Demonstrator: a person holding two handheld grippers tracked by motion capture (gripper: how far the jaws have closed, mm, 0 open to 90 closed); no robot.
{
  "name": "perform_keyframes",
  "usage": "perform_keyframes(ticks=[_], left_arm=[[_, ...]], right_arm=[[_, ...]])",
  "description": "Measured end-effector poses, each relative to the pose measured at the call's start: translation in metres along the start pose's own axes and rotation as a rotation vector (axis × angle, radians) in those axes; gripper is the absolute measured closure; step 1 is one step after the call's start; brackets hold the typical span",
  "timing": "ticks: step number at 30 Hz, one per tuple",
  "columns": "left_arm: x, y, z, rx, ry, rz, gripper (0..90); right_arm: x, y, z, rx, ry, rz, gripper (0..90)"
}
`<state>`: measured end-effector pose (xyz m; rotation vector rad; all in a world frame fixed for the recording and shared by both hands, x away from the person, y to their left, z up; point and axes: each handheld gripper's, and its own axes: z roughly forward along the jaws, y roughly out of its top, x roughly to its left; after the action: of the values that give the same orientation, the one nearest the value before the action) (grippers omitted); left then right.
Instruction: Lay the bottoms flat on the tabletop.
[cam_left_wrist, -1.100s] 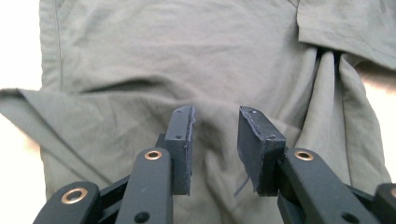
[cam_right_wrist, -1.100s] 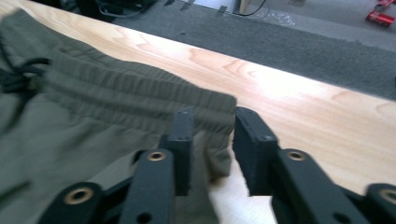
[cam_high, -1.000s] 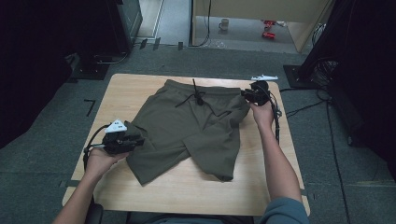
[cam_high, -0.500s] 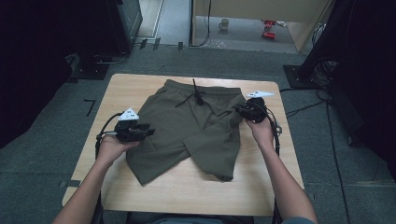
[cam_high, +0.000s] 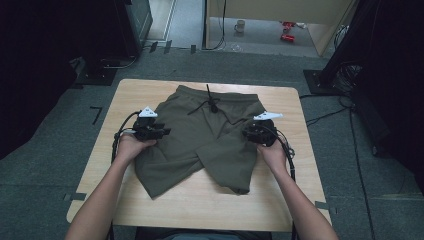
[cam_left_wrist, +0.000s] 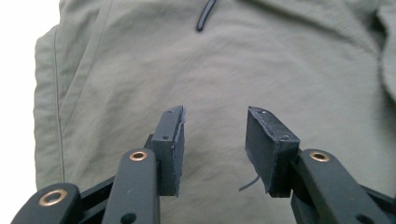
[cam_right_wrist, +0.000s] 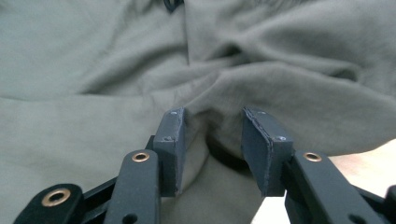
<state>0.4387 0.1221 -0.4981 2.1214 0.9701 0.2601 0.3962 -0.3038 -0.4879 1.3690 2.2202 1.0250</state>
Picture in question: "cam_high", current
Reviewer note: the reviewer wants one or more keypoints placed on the grey mug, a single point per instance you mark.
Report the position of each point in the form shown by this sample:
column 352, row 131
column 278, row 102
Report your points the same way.
column 240, row 26

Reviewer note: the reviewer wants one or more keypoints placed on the person's right hand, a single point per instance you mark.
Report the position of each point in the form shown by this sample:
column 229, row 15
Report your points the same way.
column 275, row 156

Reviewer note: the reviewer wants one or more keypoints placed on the black stand base plate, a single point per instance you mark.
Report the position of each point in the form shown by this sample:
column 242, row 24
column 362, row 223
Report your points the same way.
column 320, row 81
column 96, row 76

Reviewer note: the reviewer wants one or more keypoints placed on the black metal stand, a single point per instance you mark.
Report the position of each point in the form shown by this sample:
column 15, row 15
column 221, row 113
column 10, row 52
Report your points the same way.
column 346, row 36

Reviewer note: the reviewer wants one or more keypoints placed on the dark cabinet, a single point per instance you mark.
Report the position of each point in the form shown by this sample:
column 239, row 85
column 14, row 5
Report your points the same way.
column 126, row 26

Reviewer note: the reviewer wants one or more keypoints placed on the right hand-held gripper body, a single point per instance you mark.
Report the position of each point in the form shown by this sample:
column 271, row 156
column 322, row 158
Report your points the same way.
column 263, row 131

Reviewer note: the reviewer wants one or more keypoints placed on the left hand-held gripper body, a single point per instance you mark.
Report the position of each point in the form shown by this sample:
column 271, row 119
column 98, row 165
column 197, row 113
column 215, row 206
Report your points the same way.
column 146, row 128

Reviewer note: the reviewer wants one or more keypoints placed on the olive green shorts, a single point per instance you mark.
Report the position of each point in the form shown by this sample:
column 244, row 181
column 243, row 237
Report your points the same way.
column 200, row 143

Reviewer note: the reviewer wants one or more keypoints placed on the red toy car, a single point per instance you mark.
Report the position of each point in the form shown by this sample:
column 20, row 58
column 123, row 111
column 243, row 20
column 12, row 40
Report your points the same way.
column 287, row 26
column 287, row 38

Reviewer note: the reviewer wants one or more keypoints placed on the person's left hand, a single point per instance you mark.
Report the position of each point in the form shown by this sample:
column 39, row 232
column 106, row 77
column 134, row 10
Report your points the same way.
column 131, row 148

